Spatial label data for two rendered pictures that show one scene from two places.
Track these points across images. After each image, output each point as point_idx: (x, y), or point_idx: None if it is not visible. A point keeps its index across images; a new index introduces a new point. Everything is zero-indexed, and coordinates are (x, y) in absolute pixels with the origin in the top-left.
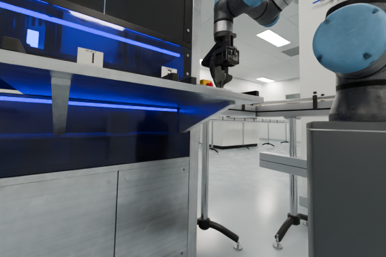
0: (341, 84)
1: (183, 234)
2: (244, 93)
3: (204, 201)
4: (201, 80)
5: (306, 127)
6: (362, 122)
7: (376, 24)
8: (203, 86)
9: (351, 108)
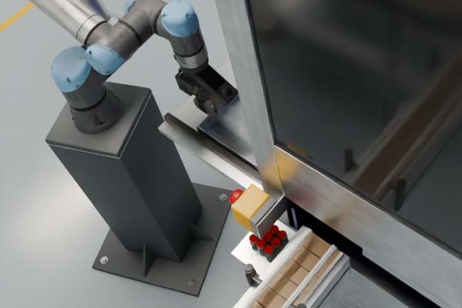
0: (104, 86)
1: None
2: (186, 100)
3: None
4: (258, 187)
5: (122, 151)
6: (124, 84)
7: None
8: (228, 60)
9: (112, 93)
